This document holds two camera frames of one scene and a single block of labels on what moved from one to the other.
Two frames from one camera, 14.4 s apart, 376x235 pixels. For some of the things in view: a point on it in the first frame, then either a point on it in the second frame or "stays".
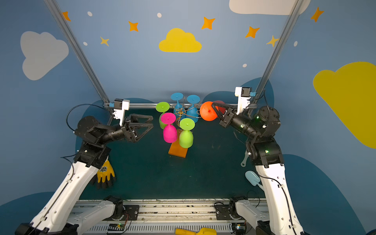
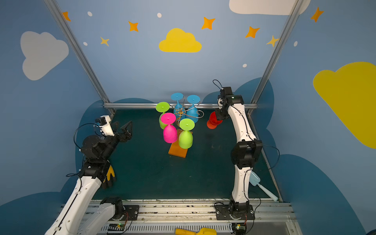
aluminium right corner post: (294, 8) stays
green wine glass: (186, 136) stays
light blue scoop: (253, 179) stays
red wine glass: (207, 111) → (213, 122)
